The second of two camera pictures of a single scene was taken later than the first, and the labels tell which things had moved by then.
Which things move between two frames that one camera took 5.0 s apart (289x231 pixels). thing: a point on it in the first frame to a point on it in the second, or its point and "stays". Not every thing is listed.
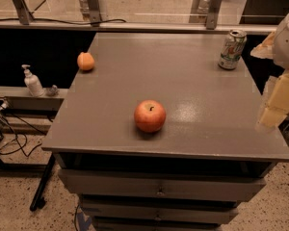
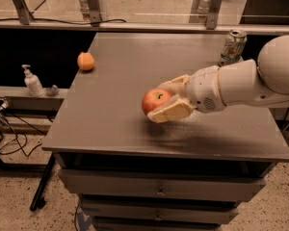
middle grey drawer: (159, 211) stays
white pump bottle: (33, 83) stays
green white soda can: (232, 49) stays
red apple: (149, 115) to (153, 97)
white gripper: (288, 43) to (204, 89)
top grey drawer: (160, 185) stays
